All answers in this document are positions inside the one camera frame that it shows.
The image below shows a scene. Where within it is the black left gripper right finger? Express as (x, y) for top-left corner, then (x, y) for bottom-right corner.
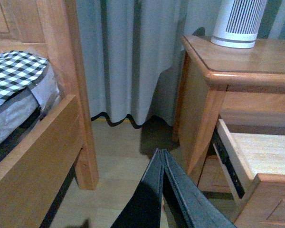
(161, 149), (235, 228)

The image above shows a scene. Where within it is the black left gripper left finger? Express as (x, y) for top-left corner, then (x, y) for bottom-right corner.
(112, 149), (163, 228)

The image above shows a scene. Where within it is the wooden drawer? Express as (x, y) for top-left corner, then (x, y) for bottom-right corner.
(212, 119), (285, 228)

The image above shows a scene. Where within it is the wooden nightstand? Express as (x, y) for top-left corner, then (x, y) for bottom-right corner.
(172, 35), (285, 200)

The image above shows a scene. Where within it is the grey curtain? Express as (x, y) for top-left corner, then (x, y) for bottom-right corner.
(75, 0), (285, 128)

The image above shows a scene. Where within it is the white cylindrical air purifier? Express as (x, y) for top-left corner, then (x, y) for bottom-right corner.
(211, 0), (267, 48)

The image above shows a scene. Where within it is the black white checkered cloth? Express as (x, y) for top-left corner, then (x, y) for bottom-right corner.
(0, 50), (49, 106)

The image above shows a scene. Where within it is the wooden bed frame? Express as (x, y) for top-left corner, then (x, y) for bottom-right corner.
(0, 0), (98, 228)

